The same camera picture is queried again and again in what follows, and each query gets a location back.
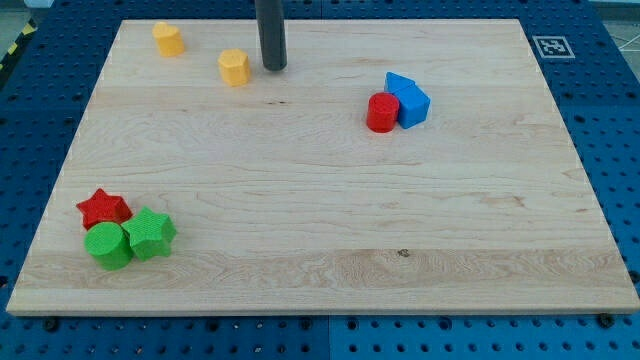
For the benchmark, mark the yellow hexagon block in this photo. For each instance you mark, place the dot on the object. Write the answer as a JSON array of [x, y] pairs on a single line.
[[234, 67]]

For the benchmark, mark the light wooden board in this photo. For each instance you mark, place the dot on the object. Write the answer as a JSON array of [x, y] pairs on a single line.
[[286, 203]]

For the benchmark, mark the red cylinder block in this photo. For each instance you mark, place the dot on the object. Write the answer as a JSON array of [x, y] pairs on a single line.
[[382, 112]]

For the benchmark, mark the blue cube block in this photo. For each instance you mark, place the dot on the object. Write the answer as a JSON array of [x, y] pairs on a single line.
[[414, 106]]

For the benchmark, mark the blue triangle block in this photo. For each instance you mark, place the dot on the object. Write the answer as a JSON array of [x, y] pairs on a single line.
[[395, 82]]

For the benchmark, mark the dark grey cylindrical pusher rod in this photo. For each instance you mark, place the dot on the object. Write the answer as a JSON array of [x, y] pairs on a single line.
[[272, 36]]

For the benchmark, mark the green star block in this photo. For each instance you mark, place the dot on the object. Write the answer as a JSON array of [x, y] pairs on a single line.
[[150, 234]]

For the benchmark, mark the yellow heart block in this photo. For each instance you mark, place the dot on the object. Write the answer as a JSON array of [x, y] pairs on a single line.
[[168, 39]]

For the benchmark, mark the red star block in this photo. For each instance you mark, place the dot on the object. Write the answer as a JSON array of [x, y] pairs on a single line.
[[103, 207]]

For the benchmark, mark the green cylinder block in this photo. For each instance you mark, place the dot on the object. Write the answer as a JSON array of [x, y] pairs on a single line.
[[108, 244]]

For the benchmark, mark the white fiducial marker tag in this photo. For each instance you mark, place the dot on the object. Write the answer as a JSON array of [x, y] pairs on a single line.
[[553, 47]]

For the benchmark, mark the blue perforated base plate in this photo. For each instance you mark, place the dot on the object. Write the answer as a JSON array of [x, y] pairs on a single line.
[[58, 64]]

